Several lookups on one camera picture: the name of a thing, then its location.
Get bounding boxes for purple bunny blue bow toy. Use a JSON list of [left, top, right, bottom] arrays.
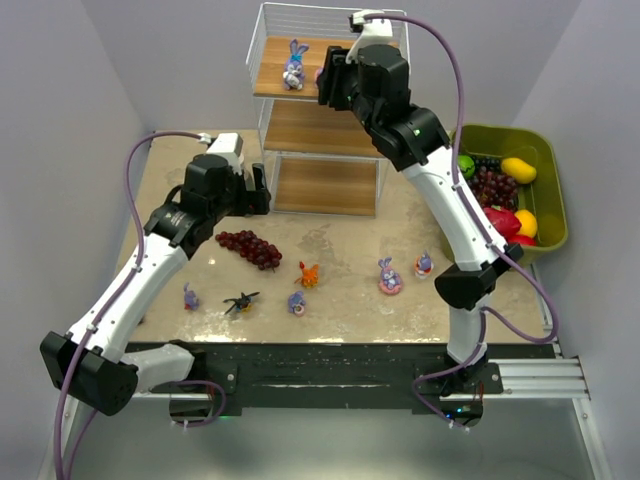
[[282, 38, 309, 91]]

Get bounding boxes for small purple bunny toy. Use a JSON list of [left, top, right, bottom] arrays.
[[287, 291, 306, 317]]

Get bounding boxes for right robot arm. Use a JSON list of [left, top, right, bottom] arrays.
[[316, 44, 523, 395]]

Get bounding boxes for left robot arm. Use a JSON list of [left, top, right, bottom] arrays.
[[40, 154, 271, 416]]

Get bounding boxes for red grape bunch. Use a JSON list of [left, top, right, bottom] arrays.
[[214, 230, 283, 270]]

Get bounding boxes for orange dragon toy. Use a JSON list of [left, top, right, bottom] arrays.
[[295, 261, 319, 288]]

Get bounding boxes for black bat-like toy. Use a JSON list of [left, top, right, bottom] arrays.
[[223, 292, 260, 315]]

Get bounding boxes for small standing purple bunny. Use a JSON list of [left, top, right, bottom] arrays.
[[183, 282, 200, 311]]

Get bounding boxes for green watermelon ball toy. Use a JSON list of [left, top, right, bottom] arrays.
[[457, 154, 476, 180]]

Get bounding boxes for purple bunny in orange cup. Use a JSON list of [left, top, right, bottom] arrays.
[[413, 251, 433, 279]]

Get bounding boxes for dark grapes in bin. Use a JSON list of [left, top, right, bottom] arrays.
[[467, 156, 519, 212]]

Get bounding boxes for yellow mango toy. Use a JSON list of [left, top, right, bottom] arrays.
[[501, 157, 537, 185]]

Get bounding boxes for pink dragon fruit toy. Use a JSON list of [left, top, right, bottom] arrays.
[[483, 206, 522, 240]]

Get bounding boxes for orange fruit toy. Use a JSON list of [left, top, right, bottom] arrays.
[[514, 209, 538, 238]]

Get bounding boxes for green plastic bin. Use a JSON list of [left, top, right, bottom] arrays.
[[458, 124, 568, 266]]

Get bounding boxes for red fruit toy in bin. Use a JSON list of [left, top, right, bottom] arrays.
[[507, 234, 537, 247]]

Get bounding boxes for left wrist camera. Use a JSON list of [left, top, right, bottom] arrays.
[[205, 133, 244, 176]]

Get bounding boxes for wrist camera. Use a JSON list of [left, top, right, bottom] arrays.
[[205, 133, 244, 176], [345, 9, 393, 64]]

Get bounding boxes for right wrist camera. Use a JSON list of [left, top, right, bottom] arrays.
[[345, 9, 393, 64]]

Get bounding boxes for white wire wooden shelf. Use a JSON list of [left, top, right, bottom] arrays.
[[246, 2, 389, 217]]

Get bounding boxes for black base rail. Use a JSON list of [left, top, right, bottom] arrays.
[[119, 341, 591, 417]]

